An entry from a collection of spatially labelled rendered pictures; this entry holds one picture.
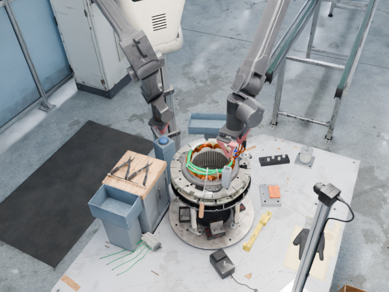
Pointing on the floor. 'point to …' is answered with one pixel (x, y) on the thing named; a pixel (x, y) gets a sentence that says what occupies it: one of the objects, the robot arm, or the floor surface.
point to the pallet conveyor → (281, 58)
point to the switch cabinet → (91, 47)
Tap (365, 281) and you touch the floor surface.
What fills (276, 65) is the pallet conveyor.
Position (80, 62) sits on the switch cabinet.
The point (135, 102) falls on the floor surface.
